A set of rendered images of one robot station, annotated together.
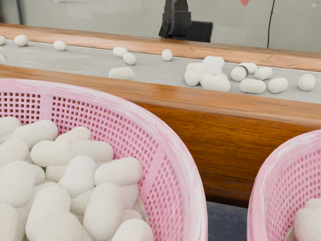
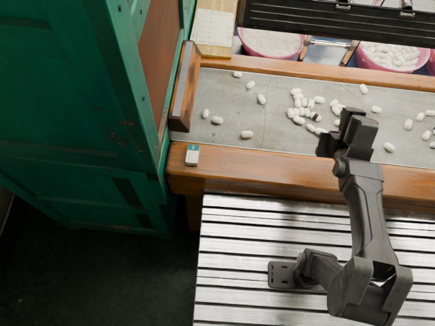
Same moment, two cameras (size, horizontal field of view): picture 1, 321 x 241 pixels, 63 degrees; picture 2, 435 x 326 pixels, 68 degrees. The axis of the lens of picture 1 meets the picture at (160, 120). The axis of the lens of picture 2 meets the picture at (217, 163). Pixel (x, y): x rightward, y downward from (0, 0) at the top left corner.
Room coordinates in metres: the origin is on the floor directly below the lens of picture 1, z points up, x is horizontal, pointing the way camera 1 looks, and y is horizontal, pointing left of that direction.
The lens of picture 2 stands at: (0.89, -0.91, 1.62)
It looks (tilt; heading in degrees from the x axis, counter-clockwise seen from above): 65 degrees down; 170
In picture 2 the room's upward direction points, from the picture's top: 6 degrees clockwise
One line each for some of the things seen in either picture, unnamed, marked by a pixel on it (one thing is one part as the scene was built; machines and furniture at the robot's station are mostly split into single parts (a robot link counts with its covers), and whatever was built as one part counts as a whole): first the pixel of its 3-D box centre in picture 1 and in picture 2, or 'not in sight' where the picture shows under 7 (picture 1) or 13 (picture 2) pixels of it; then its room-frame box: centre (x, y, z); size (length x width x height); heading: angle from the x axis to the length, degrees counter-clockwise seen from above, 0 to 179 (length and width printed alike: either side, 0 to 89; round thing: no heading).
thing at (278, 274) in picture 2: not in sight; (307, 275); (0.81, -0.61, 0.71); 0.20 x 0.07 x 0.08; 83
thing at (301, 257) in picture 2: not in sight; (314, 268); (0.80, -0.61, 0.77); 0.09 x 0.06 x 0.06; 74
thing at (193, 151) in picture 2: not in sight; (192, 154); (0.47, -0.91, 0.78); 0.06 x 0.04 x 0.02; 170
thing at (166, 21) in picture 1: (175, 28); not in sight; (0.88, -0.02, 0.77); 0.09 x 0.06 x 0.06; 122
